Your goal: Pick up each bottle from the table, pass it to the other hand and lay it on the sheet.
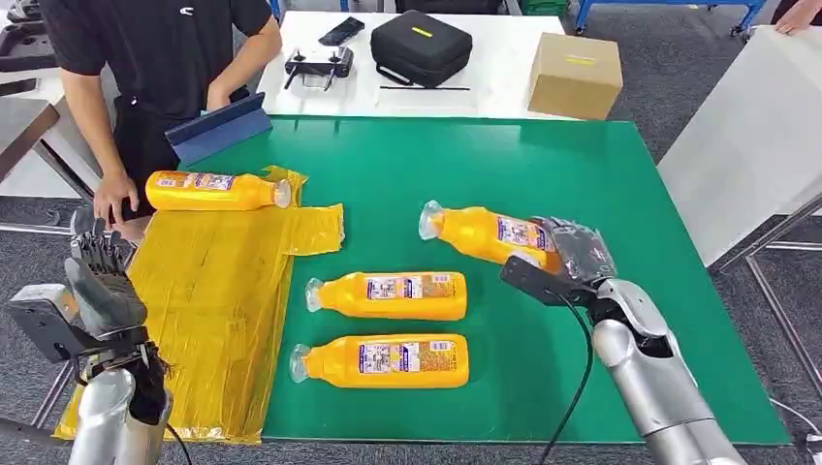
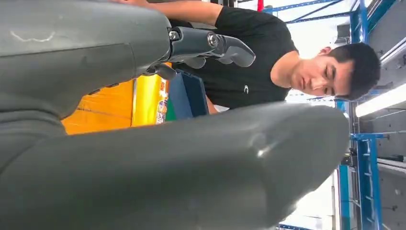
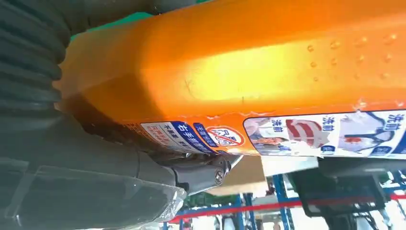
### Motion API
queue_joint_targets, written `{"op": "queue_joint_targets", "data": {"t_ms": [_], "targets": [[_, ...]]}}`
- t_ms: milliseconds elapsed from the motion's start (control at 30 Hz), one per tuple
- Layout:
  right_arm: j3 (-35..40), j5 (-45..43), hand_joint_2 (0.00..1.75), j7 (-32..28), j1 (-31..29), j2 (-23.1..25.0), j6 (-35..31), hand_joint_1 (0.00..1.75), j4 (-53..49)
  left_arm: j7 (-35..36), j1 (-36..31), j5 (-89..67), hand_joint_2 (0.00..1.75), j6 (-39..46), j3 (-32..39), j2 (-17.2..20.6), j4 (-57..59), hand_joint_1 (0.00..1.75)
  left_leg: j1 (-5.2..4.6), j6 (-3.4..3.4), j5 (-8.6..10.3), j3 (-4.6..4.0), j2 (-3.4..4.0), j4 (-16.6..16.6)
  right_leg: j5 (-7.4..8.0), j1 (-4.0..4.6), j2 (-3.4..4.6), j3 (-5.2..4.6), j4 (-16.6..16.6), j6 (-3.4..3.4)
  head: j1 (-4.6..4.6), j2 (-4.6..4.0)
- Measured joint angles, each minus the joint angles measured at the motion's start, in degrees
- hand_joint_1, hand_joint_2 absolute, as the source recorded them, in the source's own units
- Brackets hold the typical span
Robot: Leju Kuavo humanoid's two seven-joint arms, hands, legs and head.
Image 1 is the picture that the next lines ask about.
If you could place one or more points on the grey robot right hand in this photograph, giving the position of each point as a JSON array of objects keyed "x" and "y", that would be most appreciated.
[{"x": 581, "y": 253}]

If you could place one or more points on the person's left hand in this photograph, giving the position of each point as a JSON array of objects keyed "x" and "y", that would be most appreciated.
[{"x": 218, "y": 96}]

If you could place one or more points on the person's right hand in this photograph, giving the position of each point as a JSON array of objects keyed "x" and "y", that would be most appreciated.
[{"x": 115, "y": 196}]

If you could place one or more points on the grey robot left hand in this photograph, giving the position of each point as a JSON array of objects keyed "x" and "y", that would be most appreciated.
[{"x": 106, "y": 289}]

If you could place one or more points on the person's hand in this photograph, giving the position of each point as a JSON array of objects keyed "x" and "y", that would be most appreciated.
[{"x": 799, "y": 16}]

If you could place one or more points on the orange drink bottle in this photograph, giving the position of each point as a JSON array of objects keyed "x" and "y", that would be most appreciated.
[
  {"x": 398, "y": 307},
  {"x": 475, "y": 237},
  {"x": 212, "y": 196},
  {"x": 385, "y": 378}
]

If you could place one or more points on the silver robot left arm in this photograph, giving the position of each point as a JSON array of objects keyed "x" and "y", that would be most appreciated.
[{"x": 103, "y": 417}]

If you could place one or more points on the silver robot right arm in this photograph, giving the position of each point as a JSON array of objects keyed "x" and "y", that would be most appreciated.
[{"x": 648, "y": 378}]

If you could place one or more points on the blue tablet case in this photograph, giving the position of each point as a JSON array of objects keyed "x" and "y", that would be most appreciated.
[{"x": 218, "y": 131}]

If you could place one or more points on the green table mat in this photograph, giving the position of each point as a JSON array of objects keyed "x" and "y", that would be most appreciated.
[{"x": 578, "y": 192}]

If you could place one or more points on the person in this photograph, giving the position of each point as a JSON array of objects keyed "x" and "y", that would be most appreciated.
[{"x": 160, "y": 51}]

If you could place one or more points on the yellow plastic sheet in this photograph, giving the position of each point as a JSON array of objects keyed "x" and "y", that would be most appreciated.
[{"x": 212, "y": 289}]

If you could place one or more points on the black remote controller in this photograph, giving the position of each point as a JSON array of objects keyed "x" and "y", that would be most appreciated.
[{"x": 319, "y": 63}]

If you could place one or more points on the dark grey desk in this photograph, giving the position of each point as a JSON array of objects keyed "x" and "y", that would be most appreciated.
[{"x": 25, "y": 122}]

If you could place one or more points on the black phone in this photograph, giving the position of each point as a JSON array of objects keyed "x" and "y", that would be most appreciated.
[{"x": 341, "y": 31}]

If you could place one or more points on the black equipment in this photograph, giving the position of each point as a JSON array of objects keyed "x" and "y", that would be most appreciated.
[{"x": 25, "y": 51}]

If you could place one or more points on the cardboard box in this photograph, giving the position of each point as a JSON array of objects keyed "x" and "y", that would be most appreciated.
[{"x": 571, "y": 80}]

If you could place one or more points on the black carrying case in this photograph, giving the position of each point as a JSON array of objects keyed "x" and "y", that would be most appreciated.
[{"x": 417, "y": 54}]

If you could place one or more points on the thin black rod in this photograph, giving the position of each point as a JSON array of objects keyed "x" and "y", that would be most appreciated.
[{"x": 424, "y": 87}]

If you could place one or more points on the blue metal rack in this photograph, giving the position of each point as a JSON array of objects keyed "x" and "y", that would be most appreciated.
[{"x": 583, "y": 16}]

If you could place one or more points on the green crate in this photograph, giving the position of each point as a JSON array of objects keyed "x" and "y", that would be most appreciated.
[{"x": 544, "y": 6}]

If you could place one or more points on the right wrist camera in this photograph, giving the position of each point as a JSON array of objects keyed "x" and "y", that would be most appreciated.
[{"x": 539, "y": 282}]

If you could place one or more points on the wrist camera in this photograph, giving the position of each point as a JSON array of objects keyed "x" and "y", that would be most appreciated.
[
  {"x": 45, "y": 314},
  {"x": 539, "y": 282}
]

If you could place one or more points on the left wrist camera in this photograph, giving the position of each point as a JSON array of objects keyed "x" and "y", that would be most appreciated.
[{"x": 45, "y": 314}]

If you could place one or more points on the white table with steel frame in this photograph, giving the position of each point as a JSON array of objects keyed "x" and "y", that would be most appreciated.
[{"x": 751, "y": 141}]

